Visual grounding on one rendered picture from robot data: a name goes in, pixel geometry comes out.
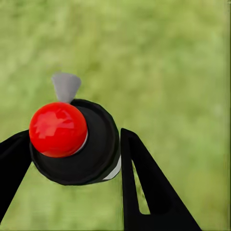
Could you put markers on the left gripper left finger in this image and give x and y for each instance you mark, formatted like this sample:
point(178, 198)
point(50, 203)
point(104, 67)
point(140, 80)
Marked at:
point(15, 159)

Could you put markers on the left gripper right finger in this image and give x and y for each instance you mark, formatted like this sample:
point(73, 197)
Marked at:
point(168, 212)

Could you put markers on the pesticide atomizer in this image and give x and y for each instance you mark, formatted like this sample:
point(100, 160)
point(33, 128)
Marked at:
point(74, 142)

